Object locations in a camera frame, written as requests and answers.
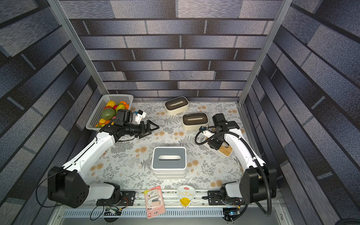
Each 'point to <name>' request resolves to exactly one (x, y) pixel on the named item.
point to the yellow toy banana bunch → (102, 120)
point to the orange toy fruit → (126, 106)
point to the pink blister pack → (154, 202)
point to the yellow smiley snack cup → (185, 194)
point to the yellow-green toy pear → (120, 107)
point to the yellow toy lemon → (111, 103)
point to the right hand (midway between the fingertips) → (215, 140)
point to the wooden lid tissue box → (227, 152)
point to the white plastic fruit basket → (96, 115)
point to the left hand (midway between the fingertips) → (155, 129)
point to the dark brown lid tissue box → (175, 105)
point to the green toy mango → (108, 114)
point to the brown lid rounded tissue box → (193, 121)
